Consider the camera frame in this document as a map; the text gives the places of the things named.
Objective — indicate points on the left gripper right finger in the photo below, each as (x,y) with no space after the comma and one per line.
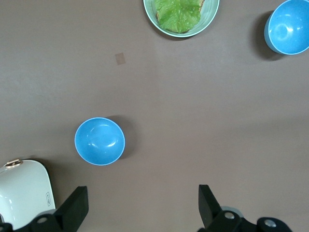
(206,207)

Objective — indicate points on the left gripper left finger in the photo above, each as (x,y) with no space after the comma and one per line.
(74,207)

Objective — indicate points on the blue bowl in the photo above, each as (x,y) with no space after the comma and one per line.
(288,29)
(99,142)

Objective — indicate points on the brown tape patch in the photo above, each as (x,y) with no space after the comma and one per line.
(120,59)

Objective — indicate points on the pale green plate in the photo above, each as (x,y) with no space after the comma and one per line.
(210,14)

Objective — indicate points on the green lettuce leaf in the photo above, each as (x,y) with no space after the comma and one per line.
(178,14)

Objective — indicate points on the brown bread slice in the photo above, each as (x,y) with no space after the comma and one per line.
(201,4)

